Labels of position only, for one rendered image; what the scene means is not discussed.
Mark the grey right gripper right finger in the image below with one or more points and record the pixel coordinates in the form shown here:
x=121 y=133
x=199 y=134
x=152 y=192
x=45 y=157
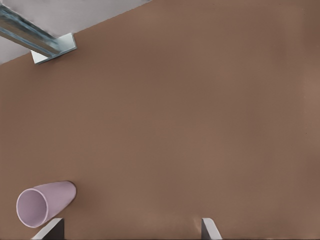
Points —
x=209 y=230

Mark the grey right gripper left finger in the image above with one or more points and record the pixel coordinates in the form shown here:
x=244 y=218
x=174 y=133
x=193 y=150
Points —
x=51 y=230

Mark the pink cup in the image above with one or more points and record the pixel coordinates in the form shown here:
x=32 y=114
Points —
x=42 y=203

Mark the silver frame post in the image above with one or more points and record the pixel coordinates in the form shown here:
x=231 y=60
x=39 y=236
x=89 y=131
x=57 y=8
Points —
x=37 y=37

